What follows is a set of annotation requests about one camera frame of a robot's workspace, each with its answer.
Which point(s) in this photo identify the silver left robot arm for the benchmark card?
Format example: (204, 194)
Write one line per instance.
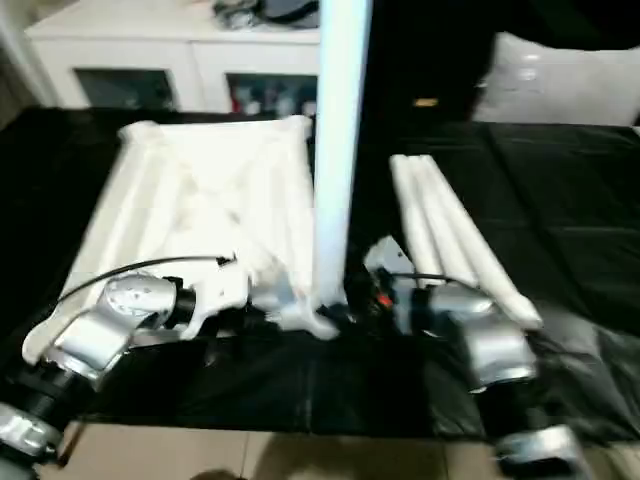
(100, 330)

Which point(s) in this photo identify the black table mat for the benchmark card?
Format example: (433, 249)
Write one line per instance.
(560, 220)

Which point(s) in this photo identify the white glass-door cabinet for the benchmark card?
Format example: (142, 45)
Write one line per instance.
(170, 60)

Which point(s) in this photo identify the white plastic table leg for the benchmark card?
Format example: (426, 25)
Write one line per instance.
(435, 210)
(340, 130)
(470, 240)
(410, 210)

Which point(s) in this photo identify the black cabinet with yellow label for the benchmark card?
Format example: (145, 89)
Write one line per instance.
(420, 60)

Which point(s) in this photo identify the black gear on cabinet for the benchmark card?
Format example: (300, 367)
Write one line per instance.
(270, 12)

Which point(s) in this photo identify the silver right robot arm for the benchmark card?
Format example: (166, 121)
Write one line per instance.
(480, 340)

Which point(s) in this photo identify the white plastic table top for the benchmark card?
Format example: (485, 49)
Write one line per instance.
(200, 190)

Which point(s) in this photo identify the grey cushion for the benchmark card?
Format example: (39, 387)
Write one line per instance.
(560, 85)

